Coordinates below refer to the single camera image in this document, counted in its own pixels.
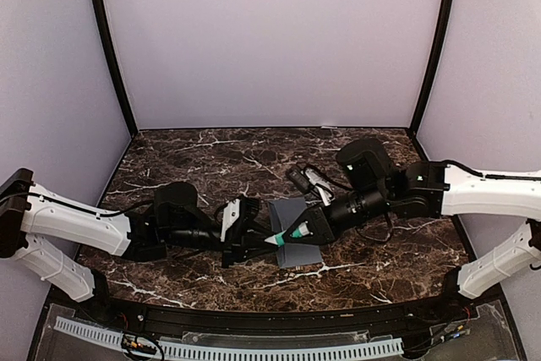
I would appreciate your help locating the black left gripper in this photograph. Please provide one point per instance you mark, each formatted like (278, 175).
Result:
(254, 239)

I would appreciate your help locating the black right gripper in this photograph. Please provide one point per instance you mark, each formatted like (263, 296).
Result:
(324, 229)

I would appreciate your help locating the green white glue stick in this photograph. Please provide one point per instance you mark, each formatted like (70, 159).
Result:
(281, 238)

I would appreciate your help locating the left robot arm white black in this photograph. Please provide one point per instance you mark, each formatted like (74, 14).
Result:
(30, 214)

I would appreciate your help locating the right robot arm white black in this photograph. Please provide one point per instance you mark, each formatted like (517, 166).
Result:
(429, 189)

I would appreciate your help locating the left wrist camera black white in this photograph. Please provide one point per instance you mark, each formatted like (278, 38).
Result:
(236, 216)

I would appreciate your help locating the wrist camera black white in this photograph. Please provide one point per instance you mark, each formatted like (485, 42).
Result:
(236, 216)
(308, 181)

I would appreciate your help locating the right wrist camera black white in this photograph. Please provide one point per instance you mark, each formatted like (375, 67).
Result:
(308, 181)

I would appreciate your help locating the small circuit board with wires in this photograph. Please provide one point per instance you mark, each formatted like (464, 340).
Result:
(133, 345)

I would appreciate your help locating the black front table rail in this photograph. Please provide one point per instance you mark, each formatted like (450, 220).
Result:
(410, 318)

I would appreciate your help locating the grey slotted cable duct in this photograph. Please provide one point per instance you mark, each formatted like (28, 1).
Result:
(206, 346)

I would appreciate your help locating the black right corner frame post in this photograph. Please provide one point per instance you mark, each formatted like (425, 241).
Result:
(436, 50)

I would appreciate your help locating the black corner frame post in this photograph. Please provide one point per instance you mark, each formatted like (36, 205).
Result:
(436, 50)
(110, 55)

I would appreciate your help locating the black left corner frame post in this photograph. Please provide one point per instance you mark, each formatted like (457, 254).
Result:
(110, 55)

